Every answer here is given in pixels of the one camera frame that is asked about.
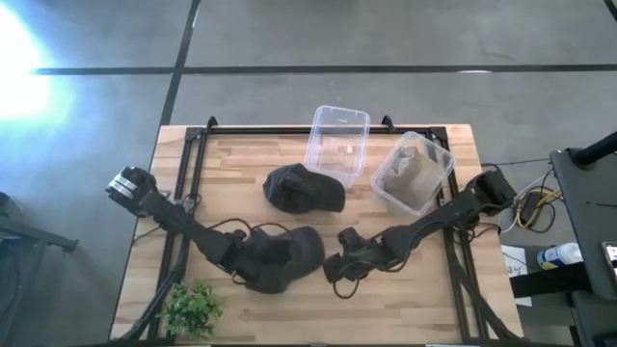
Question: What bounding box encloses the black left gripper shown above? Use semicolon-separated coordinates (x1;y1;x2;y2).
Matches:
217;228;295;284

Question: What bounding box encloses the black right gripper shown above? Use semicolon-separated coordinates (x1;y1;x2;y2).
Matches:
321;226;392;285

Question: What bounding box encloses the dark grey strapback cap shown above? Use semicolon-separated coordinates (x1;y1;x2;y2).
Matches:
239;225;327;296

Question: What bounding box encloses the beige hat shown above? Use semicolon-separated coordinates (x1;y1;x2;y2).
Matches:
380;161;444;204

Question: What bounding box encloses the black cap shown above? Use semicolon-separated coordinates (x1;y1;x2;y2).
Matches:
261;162;347;215

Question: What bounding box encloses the small green plant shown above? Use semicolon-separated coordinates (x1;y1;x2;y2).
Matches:
159;280;227;339

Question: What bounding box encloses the clear plastic bin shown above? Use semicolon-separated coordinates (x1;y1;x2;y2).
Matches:
369;130;457;217
303;104;372;190

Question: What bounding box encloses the beige cap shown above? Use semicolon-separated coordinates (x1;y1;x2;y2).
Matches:
393;146;428;171

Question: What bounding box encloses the white paper sheet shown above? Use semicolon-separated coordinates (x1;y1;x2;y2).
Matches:
499;244;534;308

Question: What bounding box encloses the black power box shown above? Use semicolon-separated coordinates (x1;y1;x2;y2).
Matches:
522;191;547;224

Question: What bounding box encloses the white and blue spray can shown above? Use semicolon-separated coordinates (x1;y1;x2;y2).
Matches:
535;241;584;271

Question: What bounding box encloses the black floor stand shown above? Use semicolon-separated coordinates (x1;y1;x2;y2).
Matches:
0;191;79;347

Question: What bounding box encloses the grey side cart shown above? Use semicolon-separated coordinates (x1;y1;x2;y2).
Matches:
549;146;617;347

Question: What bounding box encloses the phone with pale screen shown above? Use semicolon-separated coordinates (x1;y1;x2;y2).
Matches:
601;240;617;291

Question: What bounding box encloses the black pole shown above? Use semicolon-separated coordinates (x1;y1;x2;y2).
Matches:
572;130;617;169

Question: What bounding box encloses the brown right arm cable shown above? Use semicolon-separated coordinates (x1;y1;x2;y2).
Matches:
331;278;362;301

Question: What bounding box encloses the brown arm cable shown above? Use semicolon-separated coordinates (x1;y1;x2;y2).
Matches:
331;278;362;301
206;217;291;238

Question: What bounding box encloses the brown left arm cable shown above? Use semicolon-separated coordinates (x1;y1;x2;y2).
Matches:
206;217;291;238

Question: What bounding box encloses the black aluminium table frame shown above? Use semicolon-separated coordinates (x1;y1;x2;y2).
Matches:
118;114;524;344

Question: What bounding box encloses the white cable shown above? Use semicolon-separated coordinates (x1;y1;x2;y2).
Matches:
497;168;554;235

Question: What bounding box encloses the black strap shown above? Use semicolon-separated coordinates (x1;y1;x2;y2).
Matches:
509;262;595;300

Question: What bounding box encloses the yellow cable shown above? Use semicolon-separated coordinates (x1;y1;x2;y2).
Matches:
514;188;564;230

